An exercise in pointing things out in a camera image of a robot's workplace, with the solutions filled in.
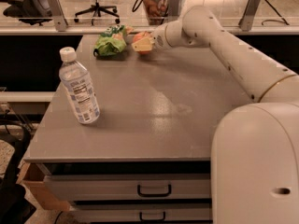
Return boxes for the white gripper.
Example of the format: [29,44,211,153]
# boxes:
[132,23,171,52]

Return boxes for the red apple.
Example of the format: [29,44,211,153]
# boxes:
[133,32,152,54]

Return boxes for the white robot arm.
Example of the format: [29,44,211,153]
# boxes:
[133,6,299,224]

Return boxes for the green rice chip bag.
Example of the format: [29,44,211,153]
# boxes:
[93,25,134,57]

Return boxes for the black swivel chair base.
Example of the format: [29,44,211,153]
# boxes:
[74,0,120,25]

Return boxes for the clear plastic water bottle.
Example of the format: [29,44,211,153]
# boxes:
[59,47,100,124]

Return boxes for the black office chair left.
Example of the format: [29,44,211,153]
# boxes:
[0,0,52,25]

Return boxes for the grey top drawer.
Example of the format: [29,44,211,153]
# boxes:
[44,174,211,201]

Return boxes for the grey drawer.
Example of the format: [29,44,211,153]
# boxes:
[71,203,212,223]
[44,174,211,201]

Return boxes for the grey lower drawer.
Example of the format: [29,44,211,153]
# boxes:
[71,203,212,223]

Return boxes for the brown cardboard box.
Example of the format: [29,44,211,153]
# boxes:
[18,162,70,211]

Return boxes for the black chair foreground left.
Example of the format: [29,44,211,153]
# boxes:
[0,119,36,224]

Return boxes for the grey middle rail post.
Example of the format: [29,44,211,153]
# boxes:
[167,0,179,21]

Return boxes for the grey rail post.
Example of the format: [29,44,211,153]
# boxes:
[167,0,179,21]
[48,0,68,32]
[238,0,261,31]

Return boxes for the grey left rail post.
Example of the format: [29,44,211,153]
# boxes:
[48,0,68,32]

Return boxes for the grey right rail post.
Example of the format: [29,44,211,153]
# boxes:
[238,0,261,31]

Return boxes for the black floor cable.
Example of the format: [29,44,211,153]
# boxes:
[261,0,291,27]

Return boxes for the black top drawer handle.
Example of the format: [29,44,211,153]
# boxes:
[136,185,172,198]

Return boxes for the black drawer handle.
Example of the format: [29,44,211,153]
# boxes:
[138,212,166,222]
[136,185,172,198]

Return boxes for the black lower drawer handle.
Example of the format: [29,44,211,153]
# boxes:
[138,212,166,222]

